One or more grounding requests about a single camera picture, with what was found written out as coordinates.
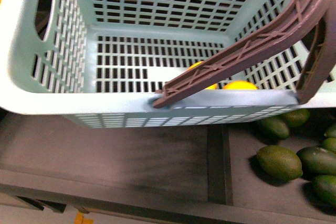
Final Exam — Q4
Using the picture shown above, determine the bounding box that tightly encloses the yellow mango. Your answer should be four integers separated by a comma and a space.
187, 60, 217, 90

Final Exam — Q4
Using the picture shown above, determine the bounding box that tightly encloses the yellow lemon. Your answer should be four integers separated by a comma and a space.
223, 80, 258, 90

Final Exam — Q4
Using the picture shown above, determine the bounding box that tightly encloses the light blue plastic basket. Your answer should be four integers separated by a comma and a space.
1, 0, 335, 128

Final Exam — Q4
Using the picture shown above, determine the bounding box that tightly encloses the brown basket handle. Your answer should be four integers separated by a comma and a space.
153, 0, 335, 109

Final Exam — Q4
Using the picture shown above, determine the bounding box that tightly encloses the black display shelf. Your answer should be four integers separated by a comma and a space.
1, 114, 335, 223

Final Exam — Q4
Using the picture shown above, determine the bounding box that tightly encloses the green avocado large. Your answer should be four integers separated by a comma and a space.
256, 145, 303, 181

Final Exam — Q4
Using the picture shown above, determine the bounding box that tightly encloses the dark green avocado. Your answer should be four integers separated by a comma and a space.
297, 146, 335, 175

